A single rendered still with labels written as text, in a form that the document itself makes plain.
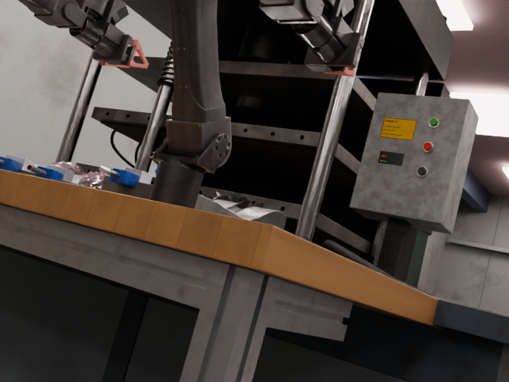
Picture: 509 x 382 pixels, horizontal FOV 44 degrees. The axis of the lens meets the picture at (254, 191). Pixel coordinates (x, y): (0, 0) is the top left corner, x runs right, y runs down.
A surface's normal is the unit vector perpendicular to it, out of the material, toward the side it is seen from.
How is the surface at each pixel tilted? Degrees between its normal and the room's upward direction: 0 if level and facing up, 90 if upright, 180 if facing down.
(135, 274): 90
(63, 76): 90
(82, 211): 90
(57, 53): 90
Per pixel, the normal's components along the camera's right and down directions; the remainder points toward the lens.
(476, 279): -0.53, -0.27
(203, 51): 0.77, 0.15
